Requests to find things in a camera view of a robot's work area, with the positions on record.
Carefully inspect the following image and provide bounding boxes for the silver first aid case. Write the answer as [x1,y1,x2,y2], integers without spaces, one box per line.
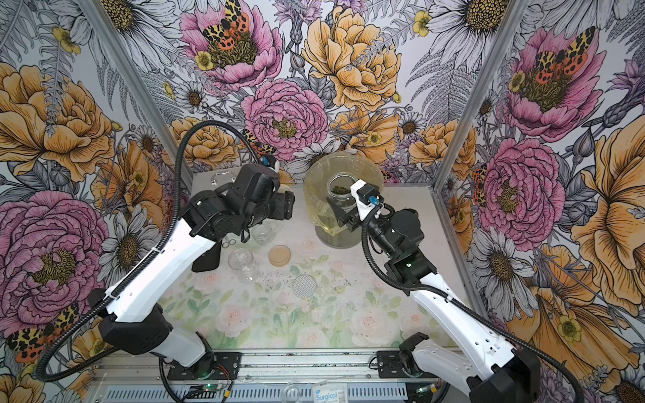
[191,167,240,196]

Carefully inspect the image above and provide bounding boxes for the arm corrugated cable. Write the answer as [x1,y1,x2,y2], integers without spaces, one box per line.
[359,203,586,403]
[32,119,263,383]

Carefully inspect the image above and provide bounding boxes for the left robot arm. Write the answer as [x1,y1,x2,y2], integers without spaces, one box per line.
[99,164,295,379]

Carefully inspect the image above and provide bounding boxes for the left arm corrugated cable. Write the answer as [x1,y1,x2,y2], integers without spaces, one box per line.
[32,119,263,383]

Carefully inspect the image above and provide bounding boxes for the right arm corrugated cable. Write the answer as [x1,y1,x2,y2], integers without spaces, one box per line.
[359,203,586,403]

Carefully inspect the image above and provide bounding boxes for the clear jar beige lid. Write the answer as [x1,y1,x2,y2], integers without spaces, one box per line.
[250,223,275,245]

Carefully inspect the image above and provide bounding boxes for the black rectangular case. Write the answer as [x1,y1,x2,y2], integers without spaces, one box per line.
[191,242,222,273]

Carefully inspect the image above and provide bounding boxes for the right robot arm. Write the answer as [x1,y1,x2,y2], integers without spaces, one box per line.
[328,197,540,402]

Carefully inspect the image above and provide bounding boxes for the small metal scissors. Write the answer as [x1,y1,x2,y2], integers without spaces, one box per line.
[222,236,236,249]

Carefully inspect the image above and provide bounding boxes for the peeled foil seal disc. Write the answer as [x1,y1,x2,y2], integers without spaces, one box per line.
[292,275,317,299]

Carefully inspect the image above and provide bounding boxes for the foil tea jar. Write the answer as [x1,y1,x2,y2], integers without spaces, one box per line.
[228,249,261,283]

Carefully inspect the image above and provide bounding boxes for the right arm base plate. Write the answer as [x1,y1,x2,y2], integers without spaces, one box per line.
[376,350,437,379]

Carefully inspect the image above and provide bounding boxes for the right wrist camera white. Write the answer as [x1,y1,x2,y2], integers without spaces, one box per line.
[350,180,384,222]

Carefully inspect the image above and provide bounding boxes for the surgical label box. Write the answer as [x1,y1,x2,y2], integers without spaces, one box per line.
[312,383,349,403]

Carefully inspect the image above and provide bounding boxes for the aluminium front rail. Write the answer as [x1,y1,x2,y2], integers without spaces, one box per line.
[93,344,485,386]

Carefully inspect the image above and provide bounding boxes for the mesh waste bin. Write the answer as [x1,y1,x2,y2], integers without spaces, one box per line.
[305,152,376,249]

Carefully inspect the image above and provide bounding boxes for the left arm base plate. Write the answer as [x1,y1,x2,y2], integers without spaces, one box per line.
[168,352,243,381]

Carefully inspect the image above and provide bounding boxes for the yellow bin liner bag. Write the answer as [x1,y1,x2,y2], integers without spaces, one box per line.
[304,152,384,236]

